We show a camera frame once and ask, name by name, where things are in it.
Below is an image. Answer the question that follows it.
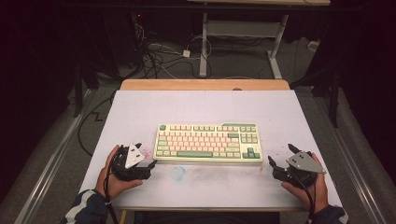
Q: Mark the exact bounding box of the tangle of floor cables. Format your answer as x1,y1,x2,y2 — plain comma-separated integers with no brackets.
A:
130,12,216,80

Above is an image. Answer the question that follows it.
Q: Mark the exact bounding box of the black stand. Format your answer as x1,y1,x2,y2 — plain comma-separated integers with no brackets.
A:
290,62,342,129

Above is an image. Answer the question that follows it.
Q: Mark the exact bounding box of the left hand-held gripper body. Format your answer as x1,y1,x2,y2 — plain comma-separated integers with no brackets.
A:
111,143,154,182

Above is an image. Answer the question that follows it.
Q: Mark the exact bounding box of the white metal desk frame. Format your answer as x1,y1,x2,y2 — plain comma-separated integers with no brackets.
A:
199,12,289,79

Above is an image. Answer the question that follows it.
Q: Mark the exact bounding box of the metal floor rail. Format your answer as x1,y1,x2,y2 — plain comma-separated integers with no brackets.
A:
307,90,387,224
13,88,97,224

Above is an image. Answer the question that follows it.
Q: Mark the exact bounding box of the black floor cable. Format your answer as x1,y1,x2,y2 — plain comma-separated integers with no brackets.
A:
77,90,118,157

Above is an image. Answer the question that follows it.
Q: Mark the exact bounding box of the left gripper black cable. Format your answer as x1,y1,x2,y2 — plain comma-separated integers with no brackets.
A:
104,161,120,224

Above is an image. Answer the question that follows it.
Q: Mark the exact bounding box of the cream pink green keyboard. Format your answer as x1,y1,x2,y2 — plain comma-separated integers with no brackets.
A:
152,121,264,164

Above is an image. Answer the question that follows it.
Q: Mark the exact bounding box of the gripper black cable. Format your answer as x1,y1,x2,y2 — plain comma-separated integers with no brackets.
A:
292,174,317,224
104,161,120,224

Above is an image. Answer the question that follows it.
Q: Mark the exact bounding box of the white table mat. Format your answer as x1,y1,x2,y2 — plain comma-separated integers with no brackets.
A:
78,89,344,210

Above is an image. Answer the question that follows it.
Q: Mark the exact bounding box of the person's right hand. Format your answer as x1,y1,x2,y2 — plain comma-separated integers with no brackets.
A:
280,152,330,214

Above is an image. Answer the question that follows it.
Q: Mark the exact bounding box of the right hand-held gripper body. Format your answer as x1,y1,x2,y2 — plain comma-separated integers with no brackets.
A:
271,149,327,189

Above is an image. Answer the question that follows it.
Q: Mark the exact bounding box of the person's left hand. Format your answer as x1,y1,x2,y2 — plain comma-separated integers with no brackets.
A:
95,144,144,202

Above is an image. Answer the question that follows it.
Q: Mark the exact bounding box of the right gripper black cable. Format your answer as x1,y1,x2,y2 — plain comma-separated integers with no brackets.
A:
292,174,317,224

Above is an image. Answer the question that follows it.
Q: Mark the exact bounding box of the wooden table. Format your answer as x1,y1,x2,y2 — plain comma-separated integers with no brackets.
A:
111,78,334,214

